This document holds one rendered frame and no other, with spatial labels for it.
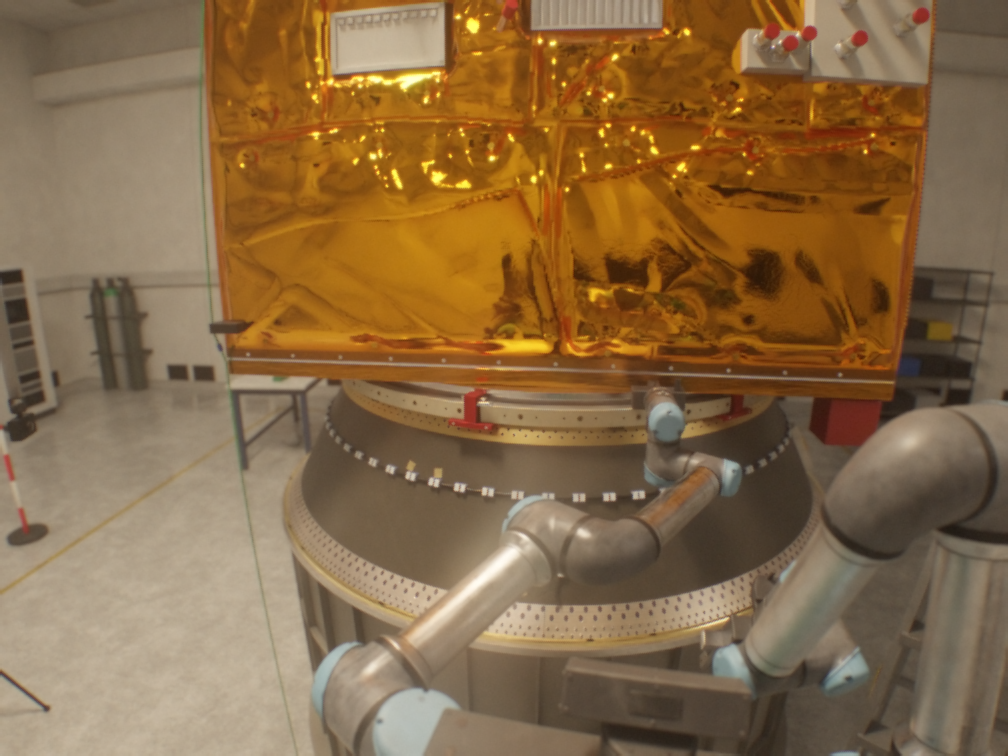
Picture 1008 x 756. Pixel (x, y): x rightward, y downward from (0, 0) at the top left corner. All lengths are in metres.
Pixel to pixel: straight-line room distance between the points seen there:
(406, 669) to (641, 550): 0.41
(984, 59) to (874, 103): 6.73
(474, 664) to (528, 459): 0.59
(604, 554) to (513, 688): 0.82
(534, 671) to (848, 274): 1.31
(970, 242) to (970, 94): 1.77
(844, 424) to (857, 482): 1.17
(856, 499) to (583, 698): 0.33
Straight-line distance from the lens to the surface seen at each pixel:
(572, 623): 1.54
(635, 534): 0.97
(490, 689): 1.72
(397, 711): 0.78
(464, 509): 1.57
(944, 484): 0.61
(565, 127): 1.51
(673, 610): 1.61
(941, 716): 0.80
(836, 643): 0.94
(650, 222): 1.47
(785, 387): 1.64
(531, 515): 1.00
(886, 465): 0.60
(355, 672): 0.85
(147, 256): 9.17
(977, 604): 0.73
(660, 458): 1.29
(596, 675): 0.43
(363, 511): 1.77
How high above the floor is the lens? 2.17
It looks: 15 degrees down
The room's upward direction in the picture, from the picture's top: straight up
